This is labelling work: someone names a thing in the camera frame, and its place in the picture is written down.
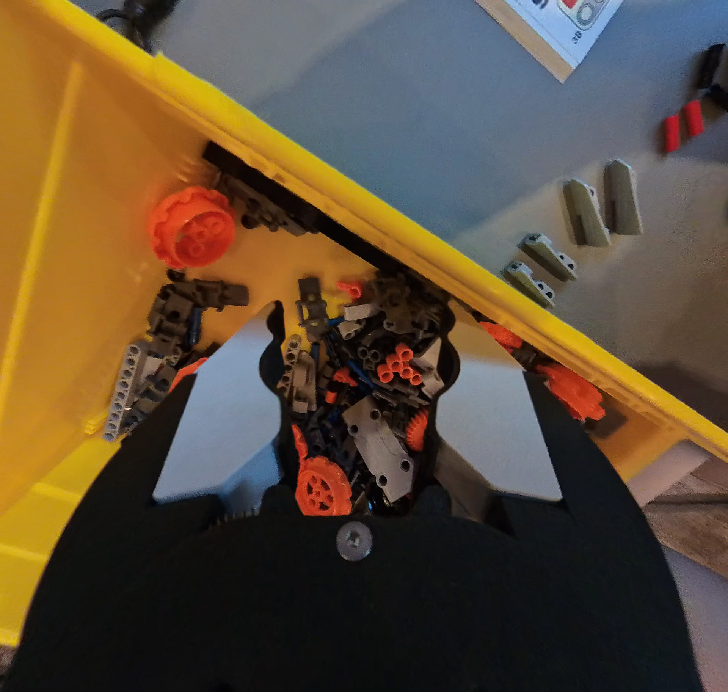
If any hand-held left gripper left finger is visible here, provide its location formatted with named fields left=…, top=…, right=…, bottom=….
left=151, top=300, right=299, bottom=508

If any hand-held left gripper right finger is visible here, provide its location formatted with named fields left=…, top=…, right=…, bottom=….
left=429, top=300, right=565, bottom=522

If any small orange notched wheel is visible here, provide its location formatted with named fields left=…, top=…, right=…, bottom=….
left=296, top=456, right=353, bottom=516

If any pile of building kit parts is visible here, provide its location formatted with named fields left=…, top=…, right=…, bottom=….
left=102, top=140, right=626, bottom=516

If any yellow plastic bin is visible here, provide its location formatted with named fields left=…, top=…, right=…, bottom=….
left=0, top=0, right=728, bottom=647

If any grey desk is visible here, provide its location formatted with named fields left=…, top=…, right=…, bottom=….
left=54, top=0, right=728, bottom=448

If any orange gear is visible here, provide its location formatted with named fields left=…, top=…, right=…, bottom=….
left=406, top=408, right=430, bottom=453

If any orange wheel hub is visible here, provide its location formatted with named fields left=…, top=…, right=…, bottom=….
left=535, top=362, right=606, bottom=422

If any light grey holed beam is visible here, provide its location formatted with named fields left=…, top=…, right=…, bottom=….
left=102, top=342, right=150, bottom=441

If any grey holed panel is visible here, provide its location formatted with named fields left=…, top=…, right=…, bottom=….
left=343, top=396, right=415, bottom=502

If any large orange notched wheel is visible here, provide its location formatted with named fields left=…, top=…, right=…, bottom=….
left=149, top=186, right=236, bottom=270

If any grey wedge panel piece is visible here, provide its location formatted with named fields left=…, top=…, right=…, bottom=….
left=604, top=160, right=643, bottom=235
left=563, top=178, right=610, bottom=247

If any instruction booklet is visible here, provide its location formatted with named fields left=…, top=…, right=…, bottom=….
left=438, top=0, right=649, bottom=83

